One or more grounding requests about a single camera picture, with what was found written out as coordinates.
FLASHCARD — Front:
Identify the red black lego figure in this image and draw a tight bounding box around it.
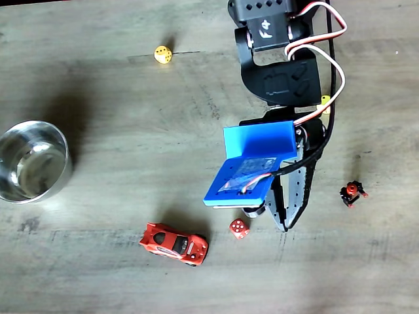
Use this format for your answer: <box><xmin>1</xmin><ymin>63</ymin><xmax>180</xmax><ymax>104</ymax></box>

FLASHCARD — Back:
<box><xmin>339</xmin><ymin>180</ymin><xmax>369</xmax><ymax>209</ymax></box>

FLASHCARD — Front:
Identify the steel bowl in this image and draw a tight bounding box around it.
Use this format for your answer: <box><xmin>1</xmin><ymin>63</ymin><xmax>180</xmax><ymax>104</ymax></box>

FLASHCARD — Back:
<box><xmin>0</xmin><ymin>120</ymin><xmax>73</xmax><ymax>205</ymax></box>

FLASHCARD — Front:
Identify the small yellow block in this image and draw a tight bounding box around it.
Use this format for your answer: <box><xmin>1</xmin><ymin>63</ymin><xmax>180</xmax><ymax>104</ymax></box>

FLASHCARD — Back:
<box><xmin>316</xmin><ymin>94</ymin><xmax>332</xmax><ymax>114</ymax></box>

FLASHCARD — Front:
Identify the red die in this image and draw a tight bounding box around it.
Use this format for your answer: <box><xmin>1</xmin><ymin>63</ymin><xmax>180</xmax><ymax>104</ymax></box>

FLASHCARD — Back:
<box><xmin>228</xmin><ymin>218</ymin><xmax>251</xmax><ymax>240</ymax></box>

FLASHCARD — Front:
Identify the red toy car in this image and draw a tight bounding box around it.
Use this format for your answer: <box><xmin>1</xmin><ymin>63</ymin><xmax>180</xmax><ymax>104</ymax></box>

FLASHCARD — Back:
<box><xmin>138</xmin><ymin>222</ymin><xmax>210</xmax><ymax>268</ymax></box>

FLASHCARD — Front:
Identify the yellow die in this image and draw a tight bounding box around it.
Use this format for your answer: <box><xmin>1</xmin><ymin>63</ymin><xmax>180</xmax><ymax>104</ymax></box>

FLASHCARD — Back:
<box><xmin>153</xmin><ymin>44</ymin><xmax>173</xmax><ymax>65</ymax></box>

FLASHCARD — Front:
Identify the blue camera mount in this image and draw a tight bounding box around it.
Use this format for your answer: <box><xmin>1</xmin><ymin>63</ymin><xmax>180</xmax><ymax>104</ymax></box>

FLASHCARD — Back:
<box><xmin>202</xmin><ymin>120</ymin><xmax>299</xmax><ymax>209</ymax></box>

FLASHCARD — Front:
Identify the white red servo cable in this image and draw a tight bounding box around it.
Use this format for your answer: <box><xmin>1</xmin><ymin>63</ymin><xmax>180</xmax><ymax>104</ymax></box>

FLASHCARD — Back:
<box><xmin>283</xmin><ymin>44</ymin><xmax>347</xmax><ymax>127</ymax></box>
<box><xmin>284</xmin><ymin>1</ymin><xmax>348</xmax><ymax>55</ymax></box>

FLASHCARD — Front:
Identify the black cable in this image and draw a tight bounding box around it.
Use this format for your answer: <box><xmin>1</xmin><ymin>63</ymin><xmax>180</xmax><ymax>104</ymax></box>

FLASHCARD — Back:
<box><xmin>271</xmin><ymin>0</ymin><xmax>338</xmax><ymax>179</ymax></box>

